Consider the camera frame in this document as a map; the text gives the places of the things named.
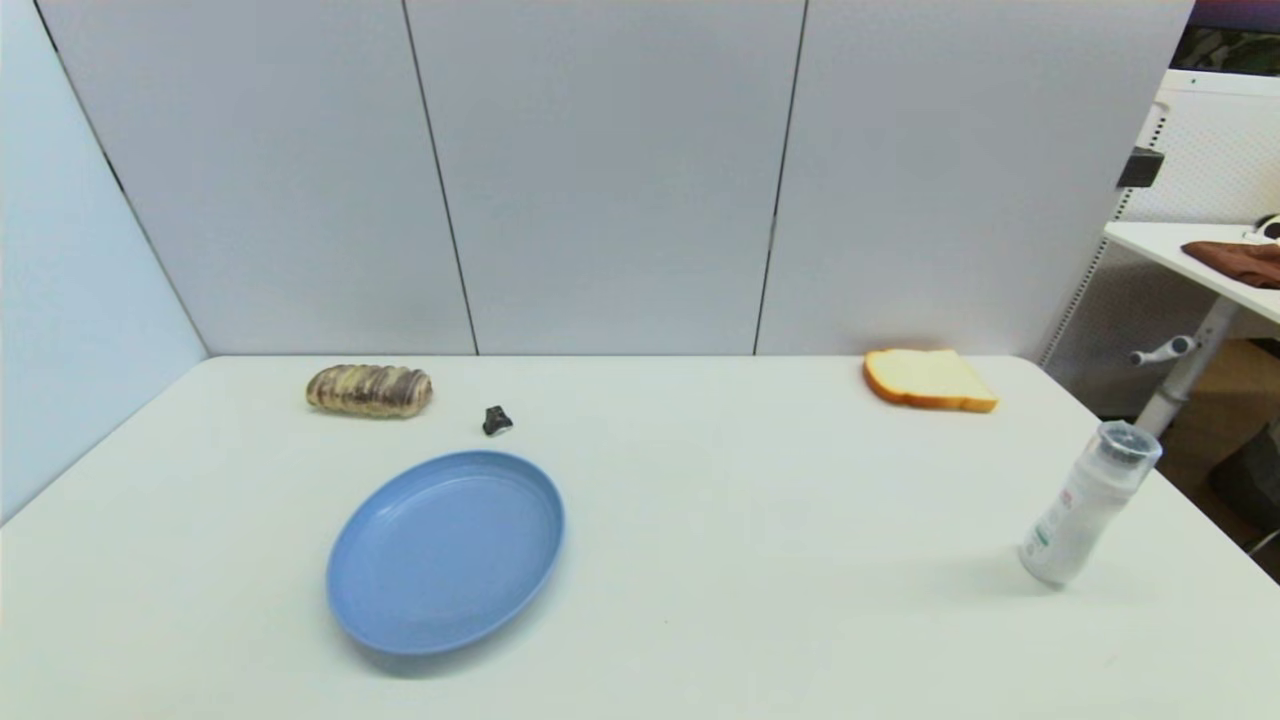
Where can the marbled brown bread roll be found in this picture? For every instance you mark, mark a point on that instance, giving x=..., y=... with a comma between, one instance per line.
x=368, y=391

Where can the brown cloth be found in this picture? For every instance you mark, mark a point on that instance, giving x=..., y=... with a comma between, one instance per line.
x=1240, y=262

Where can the white height-adjustable desk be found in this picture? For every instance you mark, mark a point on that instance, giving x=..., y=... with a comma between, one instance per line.
x=1165, y=243

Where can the white perforated panel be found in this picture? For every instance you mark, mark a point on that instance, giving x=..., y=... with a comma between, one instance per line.
x=1215, y=150

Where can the black floor object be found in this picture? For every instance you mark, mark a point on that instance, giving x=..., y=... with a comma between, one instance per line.
x=1250, y=480

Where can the white toast bread slice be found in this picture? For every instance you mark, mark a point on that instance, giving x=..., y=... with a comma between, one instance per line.
x=925, y=376

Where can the blue plastic plate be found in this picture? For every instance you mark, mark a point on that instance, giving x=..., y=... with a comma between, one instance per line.
x=440, y=555

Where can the black clamp box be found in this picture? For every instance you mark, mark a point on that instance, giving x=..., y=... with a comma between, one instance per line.
x=1140, y=167

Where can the brown cardboard box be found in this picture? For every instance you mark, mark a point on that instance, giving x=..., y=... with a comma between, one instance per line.
x=1235, y=375

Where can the white plastic bottle clear cap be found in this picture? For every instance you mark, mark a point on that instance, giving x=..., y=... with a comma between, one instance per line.
x=1085, y=505

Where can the small black white object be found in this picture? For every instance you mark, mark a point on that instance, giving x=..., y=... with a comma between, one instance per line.
x=1270, y=226

